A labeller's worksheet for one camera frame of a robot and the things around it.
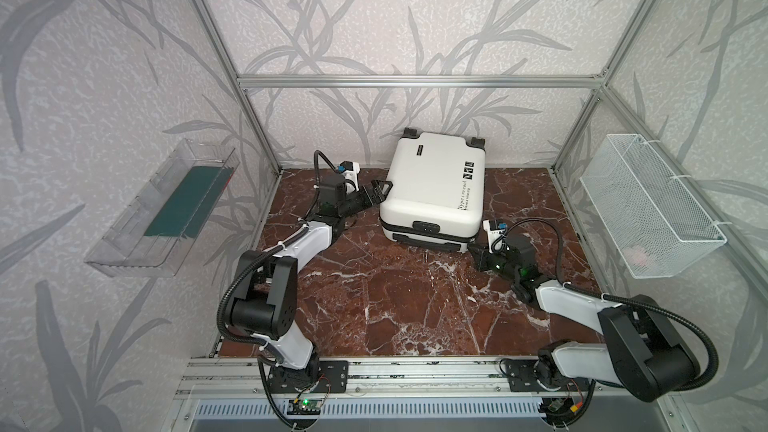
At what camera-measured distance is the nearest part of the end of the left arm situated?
2.32ft

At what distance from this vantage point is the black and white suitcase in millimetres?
846

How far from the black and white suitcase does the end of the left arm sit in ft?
0.19
